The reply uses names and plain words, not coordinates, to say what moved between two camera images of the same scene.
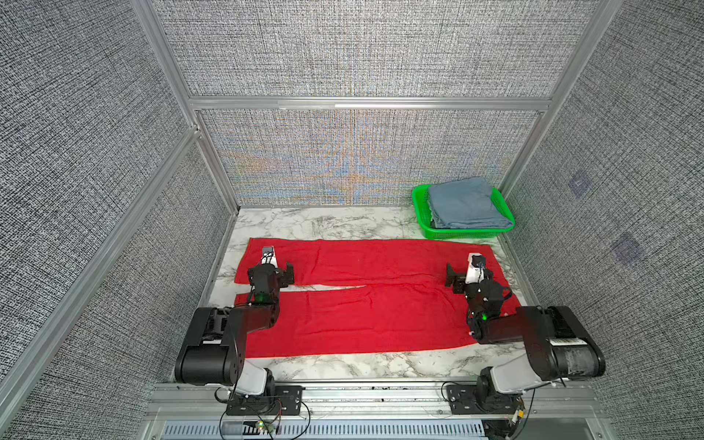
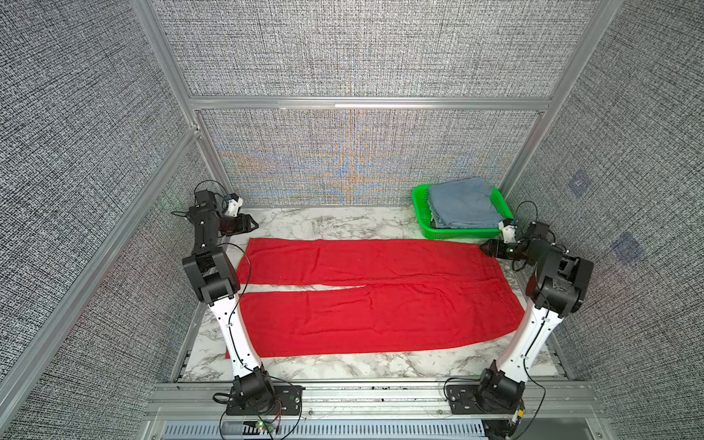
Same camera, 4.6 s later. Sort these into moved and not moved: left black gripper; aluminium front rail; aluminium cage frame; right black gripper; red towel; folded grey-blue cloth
Moved: right black gripper; left black gripper
Not moved: aluminium front rail; folded grey-blue cloth; red towel; aluminium cage frame
